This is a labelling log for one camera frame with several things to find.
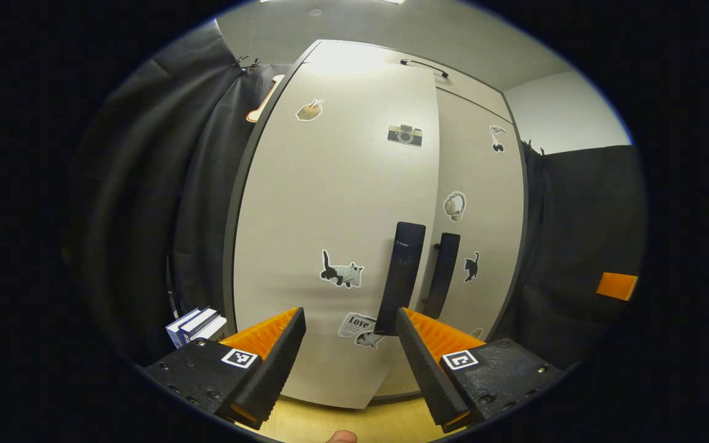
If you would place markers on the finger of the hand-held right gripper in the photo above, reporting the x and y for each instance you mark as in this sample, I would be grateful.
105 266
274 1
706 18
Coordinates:
616 287

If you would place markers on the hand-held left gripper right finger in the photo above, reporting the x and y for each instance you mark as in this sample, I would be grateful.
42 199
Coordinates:
428 375

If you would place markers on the white grey cabinet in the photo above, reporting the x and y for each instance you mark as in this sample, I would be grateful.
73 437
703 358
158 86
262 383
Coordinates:
229 246

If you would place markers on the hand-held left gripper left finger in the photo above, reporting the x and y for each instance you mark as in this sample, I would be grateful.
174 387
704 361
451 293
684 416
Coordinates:
277 363

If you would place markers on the white door with camera sticker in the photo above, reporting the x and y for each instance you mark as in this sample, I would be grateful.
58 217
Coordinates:
330 184

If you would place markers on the white cabinet drawer front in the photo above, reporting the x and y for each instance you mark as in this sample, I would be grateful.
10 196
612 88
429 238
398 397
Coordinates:
367 52

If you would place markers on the black backdrop cloth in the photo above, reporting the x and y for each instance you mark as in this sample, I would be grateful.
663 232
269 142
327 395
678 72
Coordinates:
576 215
145 184

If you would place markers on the white door with earmuff sticker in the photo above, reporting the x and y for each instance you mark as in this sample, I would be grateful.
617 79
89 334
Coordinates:
484 178

